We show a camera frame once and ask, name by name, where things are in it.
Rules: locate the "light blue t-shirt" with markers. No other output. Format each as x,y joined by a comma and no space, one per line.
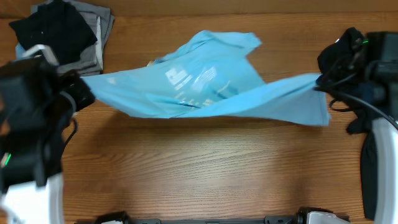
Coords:
211,76

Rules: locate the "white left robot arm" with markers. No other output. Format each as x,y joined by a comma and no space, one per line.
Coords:
37,105

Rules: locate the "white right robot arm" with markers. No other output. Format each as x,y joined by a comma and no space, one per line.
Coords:
382,70

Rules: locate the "folded light blue shirt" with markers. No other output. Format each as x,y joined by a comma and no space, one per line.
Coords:
19,51

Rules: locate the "black shirt at right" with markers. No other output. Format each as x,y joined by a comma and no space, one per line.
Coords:
337,64

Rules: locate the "folded black shirt on stack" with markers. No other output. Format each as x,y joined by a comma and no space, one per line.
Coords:
58,25

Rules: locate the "folded grey shirt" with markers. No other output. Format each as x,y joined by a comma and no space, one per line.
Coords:
101,23

